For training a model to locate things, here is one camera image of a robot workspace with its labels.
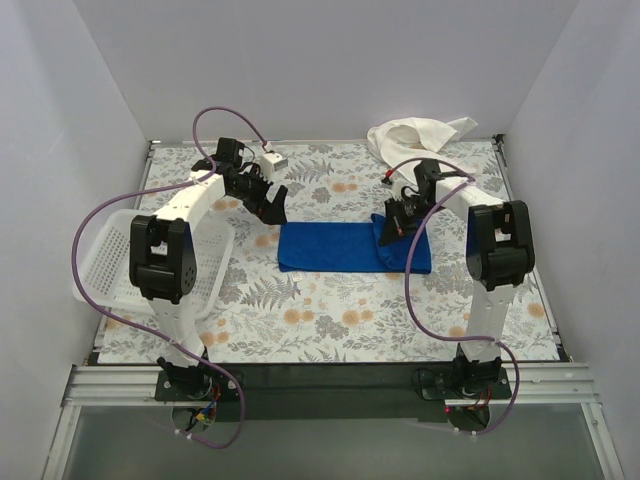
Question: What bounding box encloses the blue microfiber towel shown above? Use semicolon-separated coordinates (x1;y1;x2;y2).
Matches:
278;221;413;273

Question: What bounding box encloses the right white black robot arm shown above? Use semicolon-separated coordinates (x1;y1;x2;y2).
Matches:
379;157;535;393

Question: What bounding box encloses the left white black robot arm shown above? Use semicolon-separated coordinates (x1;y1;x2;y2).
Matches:
129;137;288;398

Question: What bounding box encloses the floral patterned table mat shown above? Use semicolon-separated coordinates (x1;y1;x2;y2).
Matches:
97;140;560;364

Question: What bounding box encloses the white crumpled towel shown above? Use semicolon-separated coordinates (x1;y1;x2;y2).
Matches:
366;117;478;184

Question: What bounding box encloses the white perforated plastic basket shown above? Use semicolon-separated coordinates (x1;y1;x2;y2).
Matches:
78;209;235;320

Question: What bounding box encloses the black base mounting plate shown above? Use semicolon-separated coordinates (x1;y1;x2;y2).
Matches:
154;362;515;423

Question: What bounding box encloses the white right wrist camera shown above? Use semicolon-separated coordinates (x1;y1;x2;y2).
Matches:
381;170;413;200

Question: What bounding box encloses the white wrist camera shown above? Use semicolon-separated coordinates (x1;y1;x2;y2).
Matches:
258;151;288;178
381;170;413;200

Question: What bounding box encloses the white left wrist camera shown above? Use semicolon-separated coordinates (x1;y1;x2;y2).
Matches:
258;151;288;178

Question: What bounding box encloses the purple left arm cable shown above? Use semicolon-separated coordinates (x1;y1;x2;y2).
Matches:
71;106;274;450

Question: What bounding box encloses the aluminium frame rail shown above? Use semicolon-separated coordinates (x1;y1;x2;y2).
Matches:
43;363;624;479

